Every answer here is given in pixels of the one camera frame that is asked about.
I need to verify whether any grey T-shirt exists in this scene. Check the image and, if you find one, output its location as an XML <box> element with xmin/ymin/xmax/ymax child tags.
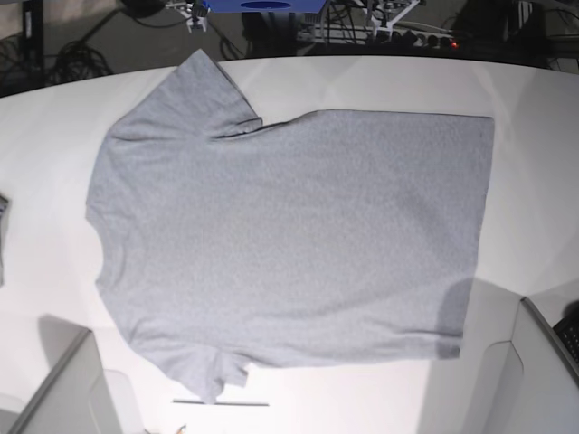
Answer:
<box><xmin>86</xmin><ymin>52</ymin><xmax>494</xmax><ymax>403</ymax></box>

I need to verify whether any black keyboard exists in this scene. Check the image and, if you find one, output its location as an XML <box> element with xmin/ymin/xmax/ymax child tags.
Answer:
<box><xmin>554</xmin><ymin>315</ymin><xmax>579</xmax><ymax>363</ymax></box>

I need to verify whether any blue box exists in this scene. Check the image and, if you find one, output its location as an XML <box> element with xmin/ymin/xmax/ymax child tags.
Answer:
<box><xmin>205</xmin><ymin>0</ymin><xmax>326</xmax><ymax>14</ymax></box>

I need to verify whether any grey partition panel right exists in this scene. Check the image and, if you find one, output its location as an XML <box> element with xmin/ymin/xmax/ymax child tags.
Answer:
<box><xmin>463</xmin><ymin>298</ymin><xmax>578</xmax><ymax>433</ymax></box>

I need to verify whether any grey partition panel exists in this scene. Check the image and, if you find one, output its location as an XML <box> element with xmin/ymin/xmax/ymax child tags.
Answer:
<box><xmin>463</xmin><ymin>298</ymin><xmax>578</xmax><ymax>433</ymax></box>
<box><xmin>8</xmin><ymin>328</ymin><xmax>123</xmax><ymax>433</ymax></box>

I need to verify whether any white cable slot plate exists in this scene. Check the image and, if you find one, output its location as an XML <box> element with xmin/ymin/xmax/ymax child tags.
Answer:
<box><xmin>172</xmin><ymin>399</ymin><xmax>270</xmax><ymax>408</ymax></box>

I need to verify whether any grey partition panel left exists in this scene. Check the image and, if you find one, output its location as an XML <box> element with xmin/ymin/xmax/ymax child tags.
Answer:
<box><xmin>8</xmin><ymin>328</ymin><xmax>123</xmax><ymax>433</ymax></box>

